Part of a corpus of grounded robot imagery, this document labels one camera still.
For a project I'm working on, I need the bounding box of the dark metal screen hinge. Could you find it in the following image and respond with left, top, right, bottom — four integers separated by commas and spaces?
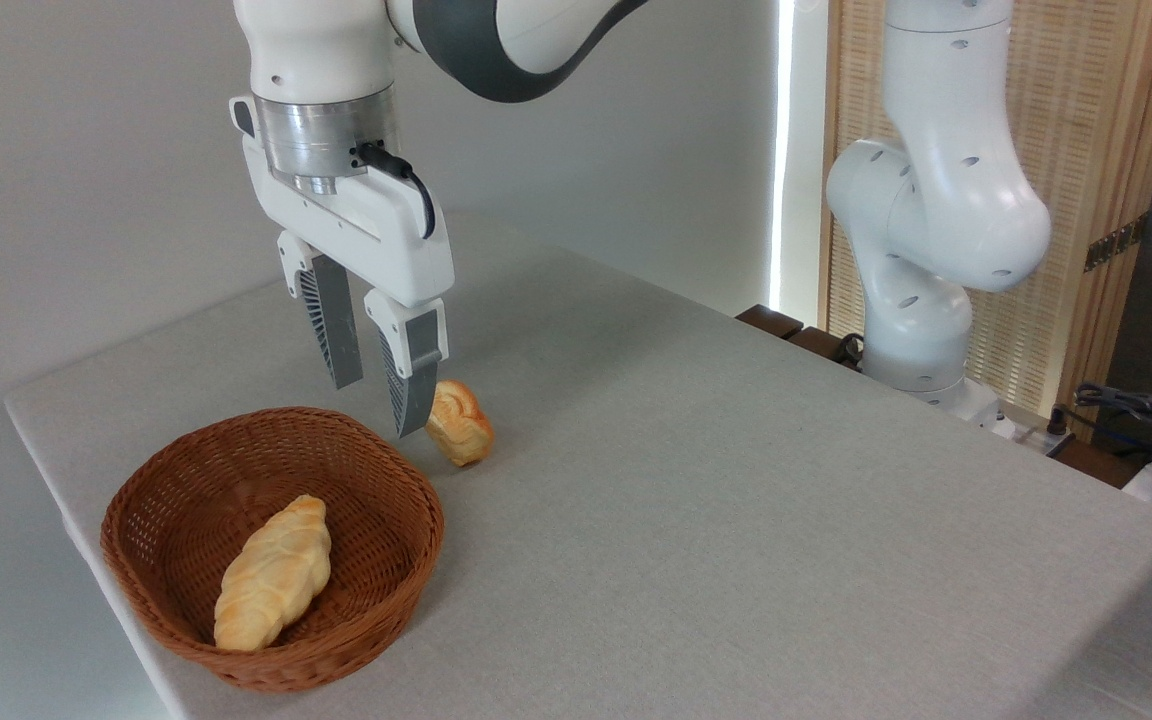
1084, 213, 1150, 273

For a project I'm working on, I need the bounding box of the black cable bundle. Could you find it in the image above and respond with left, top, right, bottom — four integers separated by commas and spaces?
1071, 382, 1152, 473

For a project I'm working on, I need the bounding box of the wooden rattan folding screen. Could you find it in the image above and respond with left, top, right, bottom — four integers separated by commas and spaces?
818, 0, 1152, 441

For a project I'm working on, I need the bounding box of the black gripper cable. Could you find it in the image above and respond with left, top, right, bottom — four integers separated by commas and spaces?
354, 142, 436, 241

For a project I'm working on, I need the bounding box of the dark brown wooden board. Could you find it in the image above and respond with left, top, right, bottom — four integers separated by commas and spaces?
786, 325, 863, 373
735, 304, 805, 342

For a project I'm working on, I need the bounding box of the white power strip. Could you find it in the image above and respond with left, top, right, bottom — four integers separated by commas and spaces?
994, 405, 1078, 458

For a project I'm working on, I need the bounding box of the long braided bread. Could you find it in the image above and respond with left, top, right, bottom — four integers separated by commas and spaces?
213, 494, 333, 653

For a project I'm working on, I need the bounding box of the small round bread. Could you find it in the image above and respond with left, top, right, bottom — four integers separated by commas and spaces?
425, 379, 495, 468

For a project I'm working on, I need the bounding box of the grey tablecloth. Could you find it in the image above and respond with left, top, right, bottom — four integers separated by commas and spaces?
4, 210, 1152, 720

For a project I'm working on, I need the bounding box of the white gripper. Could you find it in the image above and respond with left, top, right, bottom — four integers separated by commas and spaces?
229, 95, 456, 439

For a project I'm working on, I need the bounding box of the brown wicker basket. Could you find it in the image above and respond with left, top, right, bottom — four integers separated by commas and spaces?
100, 406, 446, 694

